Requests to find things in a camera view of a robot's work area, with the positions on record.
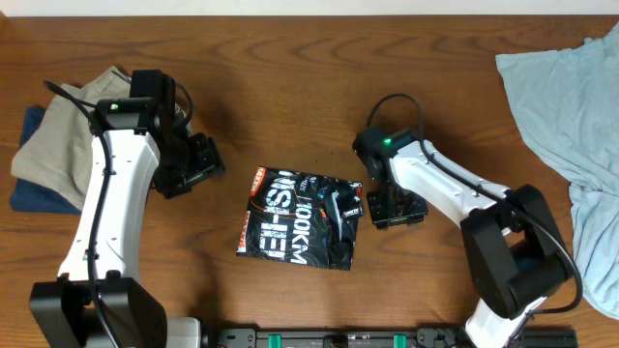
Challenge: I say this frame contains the black orange-patterned sports shirt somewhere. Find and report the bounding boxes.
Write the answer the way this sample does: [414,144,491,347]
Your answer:
[236,166,364,271]

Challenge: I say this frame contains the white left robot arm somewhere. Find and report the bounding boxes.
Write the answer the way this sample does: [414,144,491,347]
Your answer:
[30,97,224,347]

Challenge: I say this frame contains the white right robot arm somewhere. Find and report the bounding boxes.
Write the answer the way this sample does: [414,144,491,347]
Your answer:
[352,127,577,347]

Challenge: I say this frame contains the folded khaki trousers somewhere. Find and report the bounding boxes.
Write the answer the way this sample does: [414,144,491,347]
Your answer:
[10,65,134,212]

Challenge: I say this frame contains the folded navy blue garment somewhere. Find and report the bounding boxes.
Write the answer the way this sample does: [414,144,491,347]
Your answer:
[9,106,83,215]

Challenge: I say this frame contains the light grey t-shirt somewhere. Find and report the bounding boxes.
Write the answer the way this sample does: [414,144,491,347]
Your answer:
[495,28,618,319]

